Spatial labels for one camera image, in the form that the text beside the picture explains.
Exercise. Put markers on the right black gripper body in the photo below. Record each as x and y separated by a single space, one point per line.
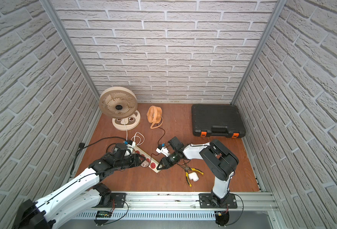
172 159

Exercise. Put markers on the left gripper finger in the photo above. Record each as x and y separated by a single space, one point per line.
141 157
140 162

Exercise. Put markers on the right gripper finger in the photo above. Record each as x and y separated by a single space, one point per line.
163 161
163 166

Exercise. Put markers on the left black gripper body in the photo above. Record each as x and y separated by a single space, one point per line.
135 160

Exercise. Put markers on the beige red power strip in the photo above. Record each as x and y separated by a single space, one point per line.
151 162

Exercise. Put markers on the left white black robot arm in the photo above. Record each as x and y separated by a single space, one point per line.
81 193

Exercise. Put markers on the white pipe elbow fitting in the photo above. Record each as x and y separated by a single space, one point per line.
193 176

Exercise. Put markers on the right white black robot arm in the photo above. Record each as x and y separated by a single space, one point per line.
219 159

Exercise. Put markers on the small orange desk fan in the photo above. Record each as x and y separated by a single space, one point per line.
155 117

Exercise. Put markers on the large beige desk fan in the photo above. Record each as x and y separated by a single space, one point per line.
121 104

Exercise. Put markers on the left small circuit board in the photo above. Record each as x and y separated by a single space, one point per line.
103 215

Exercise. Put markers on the black plastic tool case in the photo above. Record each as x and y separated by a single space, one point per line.
217 120

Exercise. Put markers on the right small round controller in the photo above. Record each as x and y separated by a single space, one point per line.
221 218

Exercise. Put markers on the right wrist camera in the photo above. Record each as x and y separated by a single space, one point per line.
162 149

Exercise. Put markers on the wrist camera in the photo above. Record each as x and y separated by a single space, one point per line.
129 144
162 149

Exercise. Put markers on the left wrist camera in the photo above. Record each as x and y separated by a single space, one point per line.
129 144

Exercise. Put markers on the yellow handled pliers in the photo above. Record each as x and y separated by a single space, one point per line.
188 170

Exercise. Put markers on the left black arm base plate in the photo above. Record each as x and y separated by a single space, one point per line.
115 199

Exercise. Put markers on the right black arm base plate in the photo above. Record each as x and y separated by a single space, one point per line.
211 201

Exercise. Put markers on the white slotted cable duct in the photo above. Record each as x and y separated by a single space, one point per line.
152 215

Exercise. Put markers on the aluminium front frame rail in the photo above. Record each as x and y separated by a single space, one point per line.
248 201

